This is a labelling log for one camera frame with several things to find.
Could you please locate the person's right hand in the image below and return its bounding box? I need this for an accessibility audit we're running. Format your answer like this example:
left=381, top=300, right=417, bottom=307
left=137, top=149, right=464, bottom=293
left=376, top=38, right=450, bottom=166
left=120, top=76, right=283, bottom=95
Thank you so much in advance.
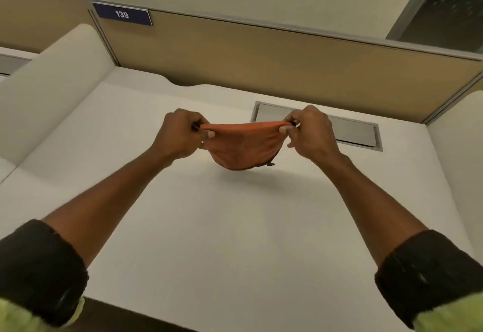
left=277, top=105, right=345, bottom=165

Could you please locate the person's left forearm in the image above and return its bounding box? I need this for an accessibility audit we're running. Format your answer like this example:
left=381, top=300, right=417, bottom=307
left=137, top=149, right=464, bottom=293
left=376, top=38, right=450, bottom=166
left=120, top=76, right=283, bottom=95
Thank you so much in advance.
left=0, top=146, right=175, bottom=328

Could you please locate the dark window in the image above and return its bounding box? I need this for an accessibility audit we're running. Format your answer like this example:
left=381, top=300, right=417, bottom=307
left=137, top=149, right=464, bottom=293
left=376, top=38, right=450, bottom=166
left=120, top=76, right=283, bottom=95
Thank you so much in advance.
left=386, top=0, right=483, bottom=54

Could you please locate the white side divider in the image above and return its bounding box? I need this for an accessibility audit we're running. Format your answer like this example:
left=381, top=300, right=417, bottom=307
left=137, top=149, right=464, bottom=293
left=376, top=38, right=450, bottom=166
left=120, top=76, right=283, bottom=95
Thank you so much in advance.
left=426, top=90, right=483, bottom=257
left=0, top=23, right=115, bottom=166

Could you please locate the orange fabric pouch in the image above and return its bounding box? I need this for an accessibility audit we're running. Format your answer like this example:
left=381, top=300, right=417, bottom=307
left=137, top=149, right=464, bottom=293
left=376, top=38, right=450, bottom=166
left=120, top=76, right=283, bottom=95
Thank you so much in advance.
left=194, top=121, right=293, bottom=171

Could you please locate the person's left hand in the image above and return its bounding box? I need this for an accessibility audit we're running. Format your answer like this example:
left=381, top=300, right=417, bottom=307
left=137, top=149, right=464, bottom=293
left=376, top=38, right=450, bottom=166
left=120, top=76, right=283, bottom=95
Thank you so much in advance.
left=150, top=108, right=216, bottom=161

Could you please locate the beige desk partition panel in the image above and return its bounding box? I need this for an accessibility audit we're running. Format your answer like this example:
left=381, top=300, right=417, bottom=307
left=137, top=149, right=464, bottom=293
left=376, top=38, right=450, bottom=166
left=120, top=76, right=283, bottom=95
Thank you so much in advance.
left=0, top=0, right=483, bottom=124

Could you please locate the metal desk cable hatch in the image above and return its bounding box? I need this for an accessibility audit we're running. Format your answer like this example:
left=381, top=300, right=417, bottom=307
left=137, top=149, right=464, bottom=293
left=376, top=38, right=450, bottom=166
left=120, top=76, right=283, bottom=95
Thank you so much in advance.
left=251, top=101, right=383, bottom=152

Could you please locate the blue desk number sign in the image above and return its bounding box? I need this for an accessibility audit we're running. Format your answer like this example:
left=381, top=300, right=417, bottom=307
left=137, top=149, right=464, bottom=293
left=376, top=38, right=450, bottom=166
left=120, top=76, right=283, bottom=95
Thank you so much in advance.
left=92, top=2, right=153, bottom=27

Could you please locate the person's right forearm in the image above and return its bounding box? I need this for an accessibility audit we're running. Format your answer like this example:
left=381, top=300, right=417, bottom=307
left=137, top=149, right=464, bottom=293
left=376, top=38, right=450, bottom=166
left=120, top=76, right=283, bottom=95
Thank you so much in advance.
left=319, top=153, right=483, bottom=331

